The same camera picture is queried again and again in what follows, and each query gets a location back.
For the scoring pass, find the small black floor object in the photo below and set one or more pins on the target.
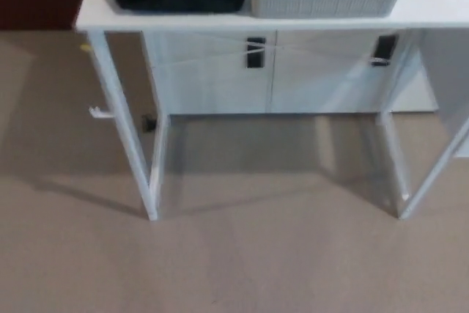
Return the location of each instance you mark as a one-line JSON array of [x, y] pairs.
[[148, 123]]

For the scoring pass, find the white cabinet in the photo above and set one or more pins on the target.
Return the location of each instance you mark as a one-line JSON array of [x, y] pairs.
[[212, 82]]

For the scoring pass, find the white table side hook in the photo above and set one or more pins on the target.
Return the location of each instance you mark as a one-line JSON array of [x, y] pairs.
[[100, 114]]

